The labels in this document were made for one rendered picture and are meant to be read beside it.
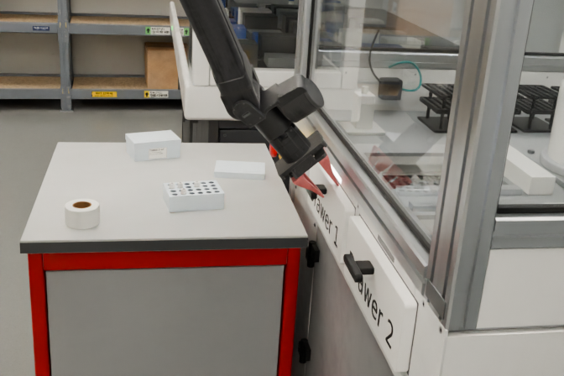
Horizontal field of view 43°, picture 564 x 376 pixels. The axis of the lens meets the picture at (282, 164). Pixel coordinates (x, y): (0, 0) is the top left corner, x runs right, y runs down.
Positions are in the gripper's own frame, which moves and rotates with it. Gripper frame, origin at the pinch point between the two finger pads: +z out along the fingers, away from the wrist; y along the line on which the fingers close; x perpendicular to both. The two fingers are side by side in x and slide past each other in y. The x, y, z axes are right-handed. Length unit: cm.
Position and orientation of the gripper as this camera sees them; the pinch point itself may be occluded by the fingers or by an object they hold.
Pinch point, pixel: (327, 187)
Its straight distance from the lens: 134.3
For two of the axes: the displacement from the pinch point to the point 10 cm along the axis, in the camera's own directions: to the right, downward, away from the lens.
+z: 6.1, 7.1, 3.5
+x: -1.3, -3.5, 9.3
